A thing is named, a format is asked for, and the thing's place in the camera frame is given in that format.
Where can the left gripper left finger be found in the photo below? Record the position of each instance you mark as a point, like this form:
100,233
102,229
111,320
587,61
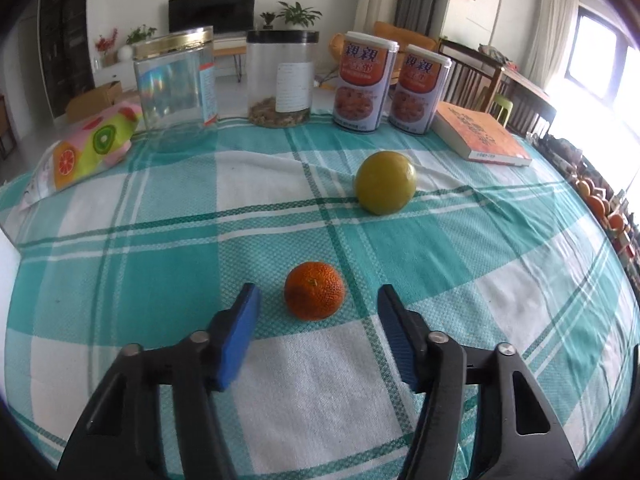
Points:
118,435

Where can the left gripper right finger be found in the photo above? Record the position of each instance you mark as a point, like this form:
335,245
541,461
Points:
517,434

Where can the dark orange mandarin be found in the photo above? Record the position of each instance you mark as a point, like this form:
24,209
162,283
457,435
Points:
313,291

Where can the yellow-green citrus fruit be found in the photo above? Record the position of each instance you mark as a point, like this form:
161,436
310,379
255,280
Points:
385,183

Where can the teal plaid tablecloth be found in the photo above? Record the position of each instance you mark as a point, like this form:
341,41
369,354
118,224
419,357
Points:
319,219

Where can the white cardboard box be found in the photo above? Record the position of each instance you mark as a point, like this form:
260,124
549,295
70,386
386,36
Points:
10,260

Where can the fruit pattern snack bag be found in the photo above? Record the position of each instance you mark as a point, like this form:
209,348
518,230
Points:
98,143

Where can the orange book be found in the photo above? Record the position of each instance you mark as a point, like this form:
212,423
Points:
477,136

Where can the wooden chair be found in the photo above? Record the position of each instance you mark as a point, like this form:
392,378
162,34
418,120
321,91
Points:
473,77

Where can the right red food can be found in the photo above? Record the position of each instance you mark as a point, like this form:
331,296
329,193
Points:
419,89

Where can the red food can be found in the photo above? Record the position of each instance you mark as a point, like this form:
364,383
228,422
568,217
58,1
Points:
366,66
419,89

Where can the clear jar gold lid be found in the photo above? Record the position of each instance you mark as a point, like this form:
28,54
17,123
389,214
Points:
176,79

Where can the red flower pot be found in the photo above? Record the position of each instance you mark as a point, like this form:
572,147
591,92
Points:
104,45

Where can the left red food can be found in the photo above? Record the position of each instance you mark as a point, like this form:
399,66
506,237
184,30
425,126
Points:
366,66

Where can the small green plant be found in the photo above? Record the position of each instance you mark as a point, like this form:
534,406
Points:
140,33

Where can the clear jar black lid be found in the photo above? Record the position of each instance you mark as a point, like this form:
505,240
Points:
280,76

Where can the black television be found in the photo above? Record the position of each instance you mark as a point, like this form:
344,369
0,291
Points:
225,16

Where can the potted green plant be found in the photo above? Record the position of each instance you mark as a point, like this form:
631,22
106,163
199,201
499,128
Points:
297,16

